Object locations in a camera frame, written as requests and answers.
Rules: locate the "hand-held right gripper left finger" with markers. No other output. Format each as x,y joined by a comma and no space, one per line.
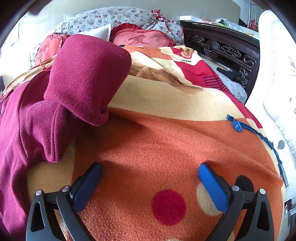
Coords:
86,186

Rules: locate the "clear plastic bag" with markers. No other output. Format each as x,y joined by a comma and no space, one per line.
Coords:
229,23

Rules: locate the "white embroidered sofa cover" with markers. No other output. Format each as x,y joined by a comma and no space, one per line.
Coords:
277,81

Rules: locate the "dark carved wooden furniture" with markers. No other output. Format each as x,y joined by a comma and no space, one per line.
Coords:
219,47

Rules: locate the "floral bed sheet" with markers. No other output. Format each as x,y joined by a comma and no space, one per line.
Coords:
234,90

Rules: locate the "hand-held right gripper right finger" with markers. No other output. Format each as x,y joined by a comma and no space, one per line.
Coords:
213,188

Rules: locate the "orange printed blanket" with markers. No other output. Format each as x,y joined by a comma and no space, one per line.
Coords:
150,148

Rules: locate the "small red heart cushion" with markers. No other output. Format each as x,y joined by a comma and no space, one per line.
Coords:
47,49

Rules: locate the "red floral cloth bow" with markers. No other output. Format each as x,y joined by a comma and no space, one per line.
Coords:
160,15

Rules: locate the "floral quilted pillow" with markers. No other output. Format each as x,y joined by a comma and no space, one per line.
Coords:
104,18

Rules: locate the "white flat box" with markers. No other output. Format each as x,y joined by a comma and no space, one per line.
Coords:
190,18

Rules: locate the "black object on sheet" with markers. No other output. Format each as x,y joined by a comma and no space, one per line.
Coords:
227,73

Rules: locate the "white pillow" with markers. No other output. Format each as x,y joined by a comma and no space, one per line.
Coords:
99,32

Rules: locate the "maroon fleece garment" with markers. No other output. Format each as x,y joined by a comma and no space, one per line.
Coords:
81,81

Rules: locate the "large red heart cushion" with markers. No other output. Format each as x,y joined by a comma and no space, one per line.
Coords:
143,39

